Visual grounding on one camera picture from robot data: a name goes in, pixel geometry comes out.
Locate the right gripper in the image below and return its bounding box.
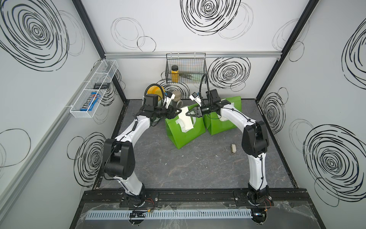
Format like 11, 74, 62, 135
186, 103, 214, 118

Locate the green tote bag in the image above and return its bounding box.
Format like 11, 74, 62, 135
165, 105, 206, 149
203, 96, 242, 135

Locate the small beige stapler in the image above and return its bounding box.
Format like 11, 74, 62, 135
231, 144, 237, 154

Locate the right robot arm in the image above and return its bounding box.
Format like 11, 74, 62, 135
186, 89, 269, 206

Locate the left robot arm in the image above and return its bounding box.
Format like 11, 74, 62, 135
103, 92, 181, 206

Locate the mint green toaster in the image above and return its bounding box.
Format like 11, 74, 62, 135
143, 97, 149, 109

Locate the right toast slice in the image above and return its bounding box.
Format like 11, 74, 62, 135
147, 85, 163, 101

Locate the beige lidded jar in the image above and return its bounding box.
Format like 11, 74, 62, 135
173, 90, 182, 104

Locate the yellow juice bottle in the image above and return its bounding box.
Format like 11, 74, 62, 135
171, 65, 179, 83

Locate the small black box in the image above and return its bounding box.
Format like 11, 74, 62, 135
93, 83, 110, 90

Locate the blue candy packet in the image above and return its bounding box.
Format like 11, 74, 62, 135
80, 92, 100, 112

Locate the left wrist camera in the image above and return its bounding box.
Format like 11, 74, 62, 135
164, 91, 175, 109

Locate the black wire wall basket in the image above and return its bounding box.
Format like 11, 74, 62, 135
165, 52, 208, 84

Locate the white wire wall shelf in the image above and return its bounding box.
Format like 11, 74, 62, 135
70, 59, 118, 118

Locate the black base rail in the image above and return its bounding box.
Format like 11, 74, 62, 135
79, 188, 311, 207

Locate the grey slotted cable duct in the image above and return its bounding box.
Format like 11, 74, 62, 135
85, 209, 253, 220

